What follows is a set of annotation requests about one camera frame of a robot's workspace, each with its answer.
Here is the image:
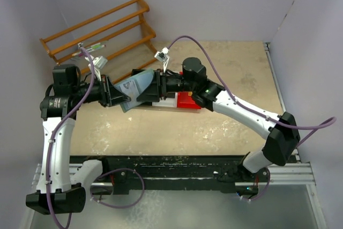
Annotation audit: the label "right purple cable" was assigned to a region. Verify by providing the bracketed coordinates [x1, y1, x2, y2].
[168, 35, 337, 203]

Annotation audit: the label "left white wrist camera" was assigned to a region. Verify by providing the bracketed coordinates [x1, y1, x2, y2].
[85, 55, 108, 80]

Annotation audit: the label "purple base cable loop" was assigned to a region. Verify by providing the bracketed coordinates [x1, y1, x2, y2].
[90, 168, 145, 210]

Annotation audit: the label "wooden rack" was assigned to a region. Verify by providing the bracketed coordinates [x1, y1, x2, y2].
[39, 0, 162, 85]

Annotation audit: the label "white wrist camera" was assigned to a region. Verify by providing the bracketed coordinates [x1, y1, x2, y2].
[85, 55, 108, 80]
[154, 47, 170, 72]

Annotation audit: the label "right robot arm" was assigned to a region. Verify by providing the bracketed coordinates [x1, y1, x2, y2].
[137, 57, 300, 173]

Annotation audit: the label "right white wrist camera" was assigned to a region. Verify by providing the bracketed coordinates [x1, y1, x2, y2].
[154, 47, 170, 72]

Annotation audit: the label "green card holder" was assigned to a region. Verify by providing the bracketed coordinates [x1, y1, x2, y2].
[114, 69, 154, 113]

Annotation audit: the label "pens on rack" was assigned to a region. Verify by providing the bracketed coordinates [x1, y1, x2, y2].
[71, 42, 106, 61]

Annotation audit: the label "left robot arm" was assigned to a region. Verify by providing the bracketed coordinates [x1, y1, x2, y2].
[26, 64, 130, 215]

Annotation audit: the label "white plastic bin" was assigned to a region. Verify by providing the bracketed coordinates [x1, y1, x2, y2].
[152, 92, 178, 108]

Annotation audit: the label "white crest card in holder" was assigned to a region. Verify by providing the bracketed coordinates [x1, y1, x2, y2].
[119, 79, 139, 100]

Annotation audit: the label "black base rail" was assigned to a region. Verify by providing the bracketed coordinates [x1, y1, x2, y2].
[70, 155, 269, 195]

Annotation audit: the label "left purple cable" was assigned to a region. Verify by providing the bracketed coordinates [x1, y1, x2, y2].
[46, 46, 96, 229]

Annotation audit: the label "black plastic bin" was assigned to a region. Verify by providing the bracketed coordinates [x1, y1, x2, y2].
[131, 69, 144, 76]

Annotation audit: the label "red plastic bin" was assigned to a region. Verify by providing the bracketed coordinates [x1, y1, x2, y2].
[177, 92, 201, 110]

